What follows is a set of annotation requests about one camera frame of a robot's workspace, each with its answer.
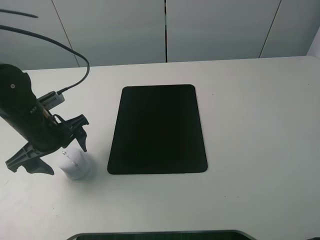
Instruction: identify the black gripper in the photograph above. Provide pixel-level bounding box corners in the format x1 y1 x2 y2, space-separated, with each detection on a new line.
0 64 89 175

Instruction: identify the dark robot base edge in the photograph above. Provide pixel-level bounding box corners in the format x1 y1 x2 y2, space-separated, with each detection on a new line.
68 230 255 240

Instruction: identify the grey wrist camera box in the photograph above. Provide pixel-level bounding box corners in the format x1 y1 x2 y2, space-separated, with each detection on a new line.
37 91 65 111

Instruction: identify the white computer mouse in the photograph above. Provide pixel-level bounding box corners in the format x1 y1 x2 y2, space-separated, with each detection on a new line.
58 147 91 180

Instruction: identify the black camera cable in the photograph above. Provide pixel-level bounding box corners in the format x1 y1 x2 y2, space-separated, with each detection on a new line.
0 9 91 95

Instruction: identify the black mouse pad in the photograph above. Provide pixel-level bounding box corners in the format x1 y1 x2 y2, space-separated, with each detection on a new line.
107 84 208 175

